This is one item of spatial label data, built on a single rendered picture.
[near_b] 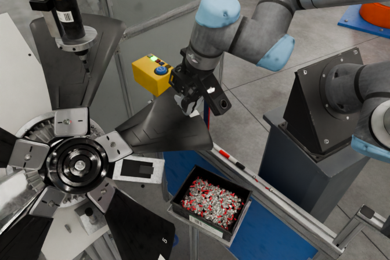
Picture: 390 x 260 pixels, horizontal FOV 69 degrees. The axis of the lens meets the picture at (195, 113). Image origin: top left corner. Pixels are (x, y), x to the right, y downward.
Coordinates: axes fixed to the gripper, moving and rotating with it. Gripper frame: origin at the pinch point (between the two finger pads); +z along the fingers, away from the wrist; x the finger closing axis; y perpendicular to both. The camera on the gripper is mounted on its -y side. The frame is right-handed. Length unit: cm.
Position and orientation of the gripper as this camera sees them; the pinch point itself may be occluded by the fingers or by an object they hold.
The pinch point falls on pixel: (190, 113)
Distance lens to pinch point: 79.7
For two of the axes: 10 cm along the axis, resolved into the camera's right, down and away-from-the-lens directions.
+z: -2.2, 5.3, 8.2
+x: -7.1, 4.9, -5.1
